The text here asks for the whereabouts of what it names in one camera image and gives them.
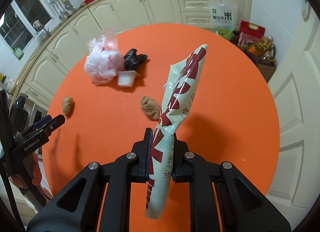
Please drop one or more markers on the small green box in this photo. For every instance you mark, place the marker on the small green box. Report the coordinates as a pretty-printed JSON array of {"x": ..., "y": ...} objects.
[{"x": 18, "y": 53}]

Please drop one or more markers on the red gift box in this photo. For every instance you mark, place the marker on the red gift box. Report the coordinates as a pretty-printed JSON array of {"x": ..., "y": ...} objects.
[{"x": 250, "y": 32}]

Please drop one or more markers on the black oven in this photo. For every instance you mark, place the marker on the black oven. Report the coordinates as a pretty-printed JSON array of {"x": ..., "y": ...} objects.
[{"x": 22, "y": 114}]

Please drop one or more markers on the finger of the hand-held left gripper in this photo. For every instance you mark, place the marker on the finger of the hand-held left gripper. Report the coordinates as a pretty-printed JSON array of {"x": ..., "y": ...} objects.
[
  {"x": 56, "y": 122},
  {"x": 38, "y": 123}
]

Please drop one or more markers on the cream kitchen base cabinets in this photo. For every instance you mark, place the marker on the cream kitchen base cabinets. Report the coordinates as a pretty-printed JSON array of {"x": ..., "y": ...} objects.
[{"x": 155, "y": 2}]

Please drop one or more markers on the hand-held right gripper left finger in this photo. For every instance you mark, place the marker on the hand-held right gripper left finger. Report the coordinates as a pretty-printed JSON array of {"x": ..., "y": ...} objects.
[{"x": 150, "y": 147}]

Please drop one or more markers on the white red frozen food bag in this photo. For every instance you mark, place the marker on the white red frozen food bag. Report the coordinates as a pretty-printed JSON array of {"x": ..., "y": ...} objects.
[{"x": 180, "y": 92}]

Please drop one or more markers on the person's left hand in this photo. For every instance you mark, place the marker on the person's left hand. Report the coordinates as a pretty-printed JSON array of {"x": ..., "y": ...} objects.
[{"x": 35, "y": 169}]

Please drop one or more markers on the cardboard box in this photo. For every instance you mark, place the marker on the cardboard box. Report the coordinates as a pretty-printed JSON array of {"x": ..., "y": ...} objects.
[{"x": 266, "y": 72}]

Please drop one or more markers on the white door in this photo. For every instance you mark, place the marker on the white door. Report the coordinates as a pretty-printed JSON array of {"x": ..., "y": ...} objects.
[{"x": 297, "y": 97}]

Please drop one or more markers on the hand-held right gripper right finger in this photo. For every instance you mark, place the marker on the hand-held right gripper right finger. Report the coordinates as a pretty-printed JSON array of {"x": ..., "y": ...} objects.
[{"x": 178, "y": 152}]

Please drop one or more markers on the black plastic bag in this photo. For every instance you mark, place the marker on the black plastic bag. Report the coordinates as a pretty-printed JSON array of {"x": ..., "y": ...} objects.
[{"x": 132, "y": 59}]

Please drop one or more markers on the clear rice bag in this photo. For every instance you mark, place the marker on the clear rice bag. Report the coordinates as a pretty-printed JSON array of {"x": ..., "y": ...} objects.
[{"x": 222, "y": 17}]

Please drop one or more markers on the pink white plastic bag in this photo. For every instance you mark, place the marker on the pink white plastic bag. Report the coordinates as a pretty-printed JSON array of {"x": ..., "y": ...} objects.
[{"x": 100, "y": 64}]

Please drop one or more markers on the metal utensil rack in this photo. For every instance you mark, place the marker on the metal utensil rack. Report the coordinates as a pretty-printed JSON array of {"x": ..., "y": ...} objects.
[{"x": 62, "y": 7}]

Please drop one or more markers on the white plastic cup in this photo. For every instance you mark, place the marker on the white plastic cup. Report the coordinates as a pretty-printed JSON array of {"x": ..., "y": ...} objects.
[{"x": 125, "y": 79}]

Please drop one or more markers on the window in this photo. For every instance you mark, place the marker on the window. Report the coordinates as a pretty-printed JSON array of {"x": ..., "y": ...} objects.
[{"x": 22, "y": 19}]

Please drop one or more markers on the metal faucet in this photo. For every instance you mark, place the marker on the metal faucet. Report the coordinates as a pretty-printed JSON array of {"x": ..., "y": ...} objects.
[{"x": 41, "y": 28}]

